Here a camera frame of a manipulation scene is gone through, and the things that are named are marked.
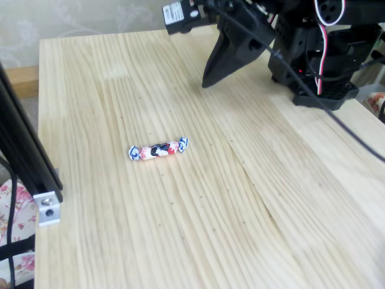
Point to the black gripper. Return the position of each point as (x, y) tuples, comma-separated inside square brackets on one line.
[(229, 45)]

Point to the small pink object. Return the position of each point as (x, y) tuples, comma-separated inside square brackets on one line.
[(156, 149)]

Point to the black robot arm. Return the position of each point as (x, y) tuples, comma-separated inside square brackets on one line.
[(343, 54)]

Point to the floral pattern cloth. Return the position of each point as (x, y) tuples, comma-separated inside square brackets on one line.
[(22, 204), (376, 103)]

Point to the silver angle bracket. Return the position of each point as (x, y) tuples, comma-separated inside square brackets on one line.
[(48, 210)]

